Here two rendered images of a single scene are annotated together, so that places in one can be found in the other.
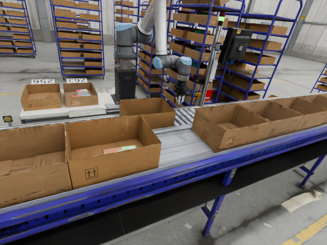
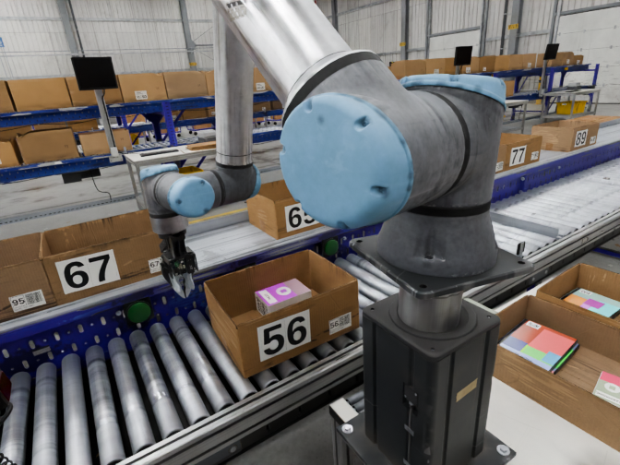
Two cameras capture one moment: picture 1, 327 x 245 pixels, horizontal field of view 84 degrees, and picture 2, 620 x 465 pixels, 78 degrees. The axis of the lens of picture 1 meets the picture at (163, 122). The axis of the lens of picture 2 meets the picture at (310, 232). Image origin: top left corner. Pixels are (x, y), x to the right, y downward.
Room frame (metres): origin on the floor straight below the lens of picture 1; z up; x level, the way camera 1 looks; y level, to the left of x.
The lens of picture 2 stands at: (2.38, 0.23, 1.48)
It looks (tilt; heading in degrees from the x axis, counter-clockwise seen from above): 22 degrees down; 178
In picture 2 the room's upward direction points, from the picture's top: 4 degrees counter-clockwise
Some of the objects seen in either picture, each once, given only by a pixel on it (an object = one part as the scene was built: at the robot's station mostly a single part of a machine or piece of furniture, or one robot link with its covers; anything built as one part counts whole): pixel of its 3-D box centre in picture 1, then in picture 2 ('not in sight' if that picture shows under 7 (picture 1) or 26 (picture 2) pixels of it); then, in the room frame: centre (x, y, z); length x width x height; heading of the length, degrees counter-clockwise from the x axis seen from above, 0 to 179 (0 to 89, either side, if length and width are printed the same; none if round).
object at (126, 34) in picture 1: (125, 33); (442, 137); (1.81, 0.45, 1.39); 0.17 x 0.15 x 0.18; 131
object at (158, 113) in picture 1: (146, 114); (281, 304); (1.34, 0.15, 0.83); 0.39 x 0.29 x 0.17; 118
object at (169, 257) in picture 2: (180, 86); (177, 251); (1.43, -0.10, 1.08); 0.09 x 0.08 x 0.12; 31
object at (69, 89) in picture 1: (80, 93); (573, 361); (1.67, 0.87, 0.80); 0.38 x 0.28 x 0.10; 31
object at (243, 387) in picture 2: not in sight; (217, 350); (1.40, -0.06, 0.72); 0.52 x 0.05 x 0.05; 30
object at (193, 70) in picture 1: (198, 68); not in sight; (2.65, -0.39, 0.99); 0.40 x 0.30 x 0.10; 26
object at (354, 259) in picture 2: not in sight; (387, 278); (1.05, 0.56, 0.72); 0.52 x 0.05 x 0.05; 30
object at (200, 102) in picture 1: (208, 73); not in sight; (1.90, -0.39, 1.11); 0.12 x 0.05 x 0.88; 120
